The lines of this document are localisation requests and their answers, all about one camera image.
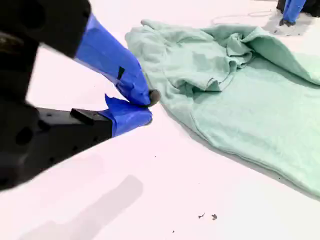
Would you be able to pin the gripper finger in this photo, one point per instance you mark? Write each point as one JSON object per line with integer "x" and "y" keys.
{"x": 285, "y": 15}
{"x": 294, "y": 10}
{"x": 107, "y": 52}
{"x": 125, "y": 117}

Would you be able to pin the pale green T-shirt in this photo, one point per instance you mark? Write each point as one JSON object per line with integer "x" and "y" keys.
{"x": 237, "y": 100}

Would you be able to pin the small dark debris scrap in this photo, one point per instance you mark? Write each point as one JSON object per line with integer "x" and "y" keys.
{"x": 214, "y": 217}
{"x": 201, "y": 215}

